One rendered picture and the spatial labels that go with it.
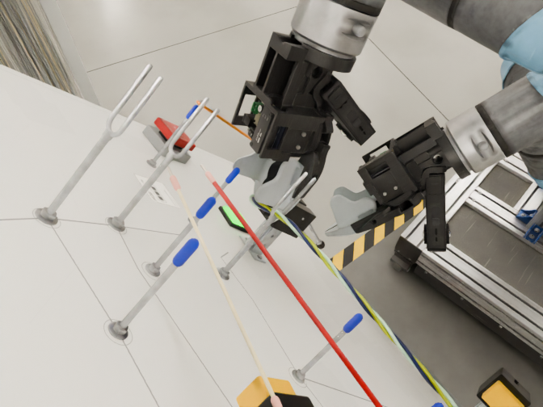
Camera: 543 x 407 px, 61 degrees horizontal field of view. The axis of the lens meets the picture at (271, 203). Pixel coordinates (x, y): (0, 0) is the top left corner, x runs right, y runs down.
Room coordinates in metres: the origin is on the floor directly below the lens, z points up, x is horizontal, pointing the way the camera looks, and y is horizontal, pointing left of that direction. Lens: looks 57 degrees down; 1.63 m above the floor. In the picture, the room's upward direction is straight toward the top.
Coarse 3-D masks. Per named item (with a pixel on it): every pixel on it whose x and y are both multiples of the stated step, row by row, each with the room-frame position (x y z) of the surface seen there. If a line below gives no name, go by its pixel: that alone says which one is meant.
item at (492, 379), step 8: (504, 368) 0.16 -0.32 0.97; (496, 376) 0.14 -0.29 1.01; (504, 376) 0.14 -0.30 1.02; (512, 376) 0.15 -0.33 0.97; (488, 384) 0.13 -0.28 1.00; (504, 384) 0.13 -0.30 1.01; (512, 384) 0.13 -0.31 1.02; (520, 384) 0.14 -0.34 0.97; (480, 392) 0.12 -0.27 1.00; (512, 392) 0.12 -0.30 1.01; (520, 392) 0.12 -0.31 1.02; (528, 392) 0.13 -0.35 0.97; (480, 400) 0.12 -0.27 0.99; (520, 400) 0.11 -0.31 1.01; (528, 400) 0.11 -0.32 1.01
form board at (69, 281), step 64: (0, 128) 0.28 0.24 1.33; (64, 128) 0.34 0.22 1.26; (128, 128) 0.45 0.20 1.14; (0, 192) 0.19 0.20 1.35; (128, 192) 0.28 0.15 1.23; (192, 192) 0.36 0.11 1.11; (0, 256) 0.13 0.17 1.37; (64, 256) 0.15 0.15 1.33; (128, 256) 0.18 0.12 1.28; (192, 256) 0.22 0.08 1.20; (0, 320) 0.09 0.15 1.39; (64, 320) 0.10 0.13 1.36; (192, 320) 0.13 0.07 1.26; (256, 320) 0.16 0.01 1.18; (320, 320) 0.20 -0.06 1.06; (0, 384) 0.05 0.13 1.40; (64, 384) 0.05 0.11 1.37; (128, 384) 0.06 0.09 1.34; (192, 384) 0.07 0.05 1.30; (320, 384) 0.10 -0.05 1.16; (384, 384) 0.13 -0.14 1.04
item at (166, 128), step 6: (156, 120) 0.47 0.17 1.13; (162, 120) 0.47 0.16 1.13; (162, 126) 0.46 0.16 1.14; (168, 126) 0.46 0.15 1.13; (174, 126) 0.48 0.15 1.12; (162, 132) 0.45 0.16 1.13; (168, 132) 0.45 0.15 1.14; (168, 138) 0.44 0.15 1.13; (180, 138) 0.44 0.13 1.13; (186, 138) 0.46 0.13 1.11; (180, 144) 0.44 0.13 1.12; (186, 144) 0.44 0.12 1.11
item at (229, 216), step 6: (222, 210) 0.35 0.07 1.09; (228, 210) 0.34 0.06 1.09; (228, 216) 0.33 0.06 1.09; (234, 216) 0.34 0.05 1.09; (228, 222) 0.32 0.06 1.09; (234, 222) 0.32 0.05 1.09; (240, 222) 0.33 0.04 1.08; (246, 222) 0.34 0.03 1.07; (234, 228) 0.32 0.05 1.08; (240, 228) 0.32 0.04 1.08
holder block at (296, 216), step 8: (296, 208) 0.31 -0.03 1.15; (304, 208) 0.32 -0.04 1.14; (264, 216) 0.31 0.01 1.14; (288, 216) 0.30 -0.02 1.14; (296, 216) 0.30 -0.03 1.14; (304, 216) 0.31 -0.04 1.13; (312, 216) 0.31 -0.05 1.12; (272, 224) 0.29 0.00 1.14; (280, 224) 0.29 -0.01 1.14; (304, 224) 0.31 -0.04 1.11; (288, 232) 0.30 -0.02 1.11
